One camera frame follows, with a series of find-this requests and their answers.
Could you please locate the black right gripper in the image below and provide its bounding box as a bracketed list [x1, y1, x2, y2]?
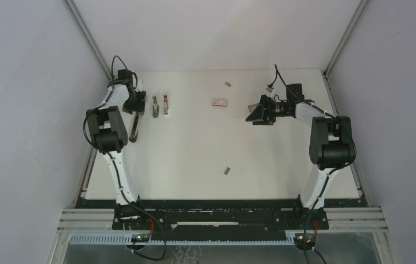
[247, 95, 292, 125]

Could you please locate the white cable duct strip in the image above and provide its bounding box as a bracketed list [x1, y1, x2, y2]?
[69, 233, 296, 246]

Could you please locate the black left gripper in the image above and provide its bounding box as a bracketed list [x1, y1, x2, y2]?
[122, 89, 146, 116]

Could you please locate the right aluminium frame post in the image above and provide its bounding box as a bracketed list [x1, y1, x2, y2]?
[323, 0, 370, 79]

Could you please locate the aluminium frame corner post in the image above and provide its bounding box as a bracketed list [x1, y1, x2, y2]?
[62, 0, 112, 80]

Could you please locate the beige small stapler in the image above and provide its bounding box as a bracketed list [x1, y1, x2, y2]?
[152, 95, 160, 118]

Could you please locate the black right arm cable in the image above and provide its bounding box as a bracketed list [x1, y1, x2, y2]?
[268, 64, 358, 238]

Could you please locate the open grey staple box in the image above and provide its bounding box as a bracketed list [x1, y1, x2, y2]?
[248, 103, 259, 113]

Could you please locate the black and grey large stapler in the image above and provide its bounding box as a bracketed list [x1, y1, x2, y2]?
[129, 112, 140, 143]

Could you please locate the aluminium front rail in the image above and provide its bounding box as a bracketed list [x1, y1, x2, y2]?
[57, 207, 388, 233]

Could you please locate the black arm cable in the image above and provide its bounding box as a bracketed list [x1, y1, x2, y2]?
[268, 64, 358, 238]
[82, 55, 168, 261]

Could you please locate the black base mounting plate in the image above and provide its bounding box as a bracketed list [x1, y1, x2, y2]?
[59, 199, 370, 242]

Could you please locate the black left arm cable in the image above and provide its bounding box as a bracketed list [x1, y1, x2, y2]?
[82, 55, 168, 261]

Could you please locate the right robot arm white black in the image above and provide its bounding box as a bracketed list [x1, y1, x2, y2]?
[245, 84, 357, 229]

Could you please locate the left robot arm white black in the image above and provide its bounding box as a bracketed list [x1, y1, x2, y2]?
[84, 69, 147, 229]

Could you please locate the red white staple box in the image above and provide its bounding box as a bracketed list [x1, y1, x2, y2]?
[212, 98, 228, 107]

